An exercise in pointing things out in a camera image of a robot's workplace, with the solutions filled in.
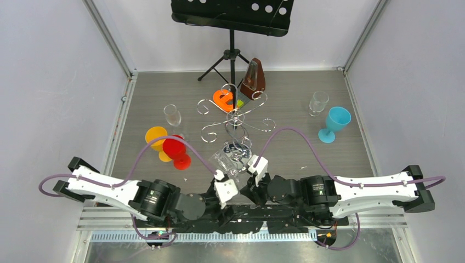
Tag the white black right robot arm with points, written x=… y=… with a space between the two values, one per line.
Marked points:
x=322 y=200

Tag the clear textured wine glass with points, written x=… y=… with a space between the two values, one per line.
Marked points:
x=318 y=103

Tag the black music stand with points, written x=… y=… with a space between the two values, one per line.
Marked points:
x=269 y=18

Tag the aluminium frame rail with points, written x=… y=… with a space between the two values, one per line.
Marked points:
x=107 y=224

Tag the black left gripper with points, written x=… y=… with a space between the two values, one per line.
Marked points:
x=223 y=217

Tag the chrome wine glass rack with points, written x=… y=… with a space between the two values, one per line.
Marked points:
x=234 y=123

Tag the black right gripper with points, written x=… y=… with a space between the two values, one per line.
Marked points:
x=253 y=192

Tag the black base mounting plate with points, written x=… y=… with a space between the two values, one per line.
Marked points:
x=242 y=219

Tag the brown metronome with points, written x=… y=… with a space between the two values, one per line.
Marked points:
x=253 y=84

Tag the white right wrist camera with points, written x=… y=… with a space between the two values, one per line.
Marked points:
x=257 y=167

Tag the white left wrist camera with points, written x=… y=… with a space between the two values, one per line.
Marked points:
x=225 y=190

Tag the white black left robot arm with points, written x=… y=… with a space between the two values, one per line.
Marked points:
x=151 y=201

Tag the blue wine glass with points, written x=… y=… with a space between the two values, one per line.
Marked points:
x=337 y=119

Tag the clear wine glass back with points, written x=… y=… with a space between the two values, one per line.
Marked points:
x=232 y=160

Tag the red wine glass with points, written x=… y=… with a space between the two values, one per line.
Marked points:
x=176 y=151

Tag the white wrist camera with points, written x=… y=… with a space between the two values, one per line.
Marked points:
x=257 y=167
x=225 y=190

